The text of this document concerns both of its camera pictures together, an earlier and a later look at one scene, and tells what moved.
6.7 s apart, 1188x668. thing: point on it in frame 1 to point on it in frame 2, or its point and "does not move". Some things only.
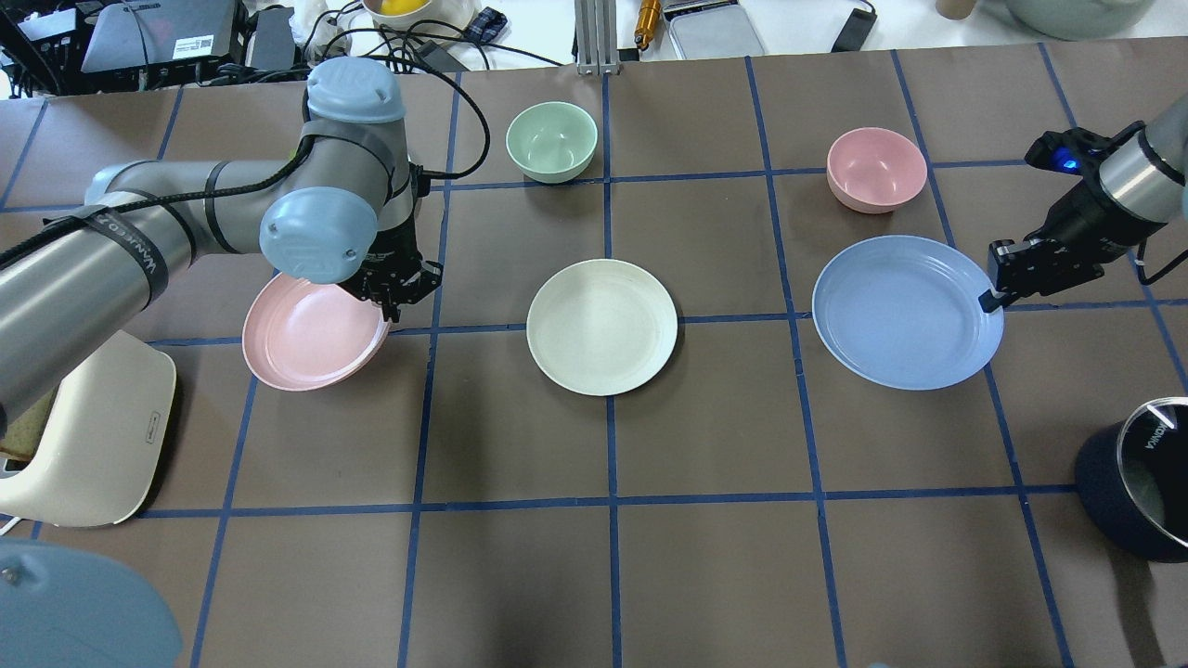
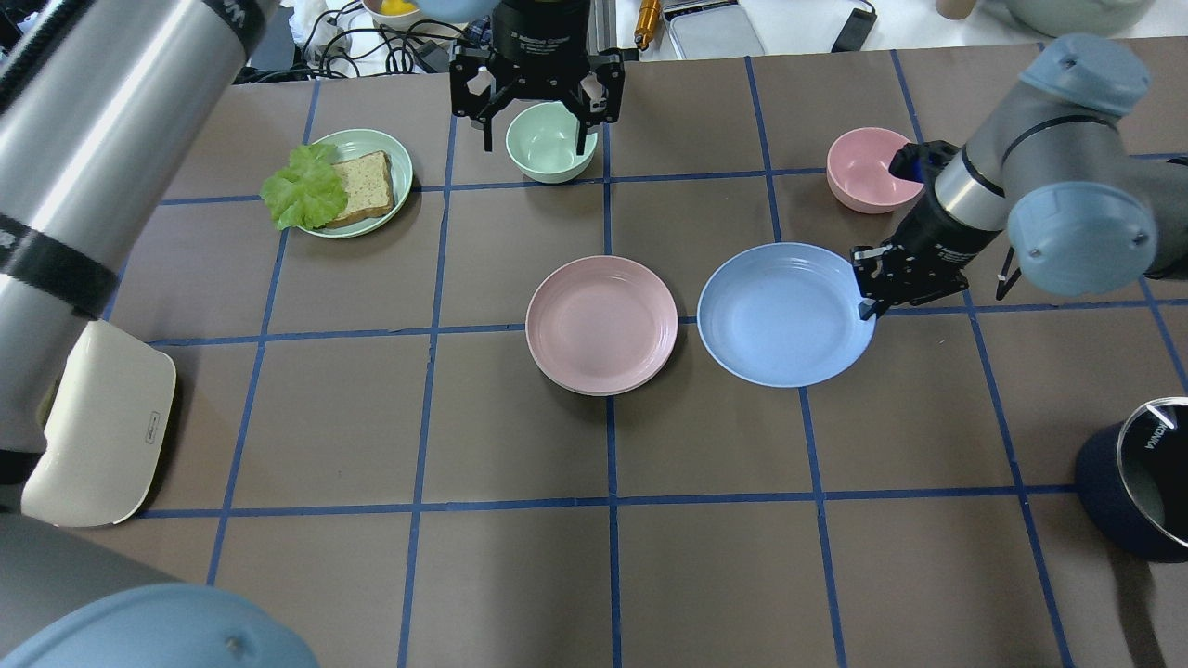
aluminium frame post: (596, 37) does not move
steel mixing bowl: (1078, 20) does not move
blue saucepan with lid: (1131, 478) does not move
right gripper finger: (988, 302) to (866, 308)
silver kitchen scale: (712, 29) does not move
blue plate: (903, 312) to (782, 314)
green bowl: (552, 142) does not move
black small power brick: (855, 32) does not move
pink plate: (300, 335) to (601, 325)
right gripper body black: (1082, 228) to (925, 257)
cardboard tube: (955, 9) does not move
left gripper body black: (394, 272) to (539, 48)
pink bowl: (875, 170) does not move
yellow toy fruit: (396, 7) does not move
